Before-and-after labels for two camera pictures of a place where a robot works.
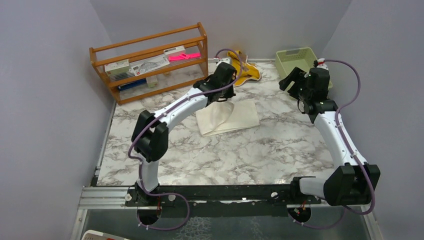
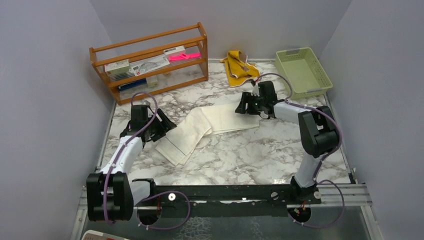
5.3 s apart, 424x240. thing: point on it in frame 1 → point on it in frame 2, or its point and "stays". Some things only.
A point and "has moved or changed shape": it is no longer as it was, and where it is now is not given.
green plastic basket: (287, 60) stays
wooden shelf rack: (147, 66) stays
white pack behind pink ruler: (174, 51) stays
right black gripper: (297, 75) → (246, 98)
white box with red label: (118, 70) stays
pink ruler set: (183, 56) stays
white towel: (220, 117) has moved or changed shape
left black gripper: (229, 94) → (164, 125)
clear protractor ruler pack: (141, 67) stays
